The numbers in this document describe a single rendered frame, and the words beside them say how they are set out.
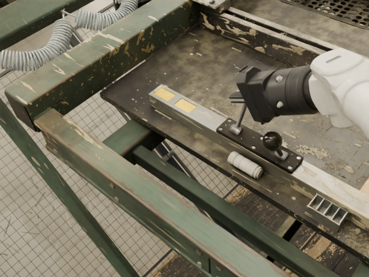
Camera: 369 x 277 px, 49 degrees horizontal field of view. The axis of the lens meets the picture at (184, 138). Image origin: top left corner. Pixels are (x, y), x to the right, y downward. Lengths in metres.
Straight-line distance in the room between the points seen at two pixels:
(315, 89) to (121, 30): 0.65
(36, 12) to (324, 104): 1.11
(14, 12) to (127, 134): 0.68
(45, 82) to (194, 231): 0.54
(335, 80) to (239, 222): 0.40
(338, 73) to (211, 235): 0.36
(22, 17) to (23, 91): 0.52
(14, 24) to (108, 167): 0.78
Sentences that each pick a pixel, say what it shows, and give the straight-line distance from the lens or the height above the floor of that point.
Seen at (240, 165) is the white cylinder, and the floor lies 1.39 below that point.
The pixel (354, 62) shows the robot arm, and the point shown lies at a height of 1.47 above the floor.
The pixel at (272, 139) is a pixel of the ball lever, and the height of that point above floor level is 1.42.
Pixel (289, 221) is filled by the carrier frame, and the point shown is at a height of 0.78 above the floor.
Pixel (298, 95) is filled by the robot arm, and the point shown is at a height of 1.46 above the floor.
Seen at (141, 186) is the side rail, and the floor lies 1.49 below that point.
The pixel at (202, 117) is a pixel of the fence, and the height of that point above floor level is 1.52.
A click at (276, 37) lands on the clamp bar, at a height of 1.55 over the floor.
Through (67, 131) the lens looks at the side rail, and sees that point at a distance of 1.00.
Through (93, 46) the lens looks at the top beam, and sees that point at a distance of 1.15.
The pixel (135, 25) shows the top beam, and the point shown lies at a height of 1.83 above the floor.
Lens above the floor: 1.59
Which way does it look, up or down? 5 degrees down
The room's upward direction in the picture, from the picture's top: 39 degrees counter-clockwise
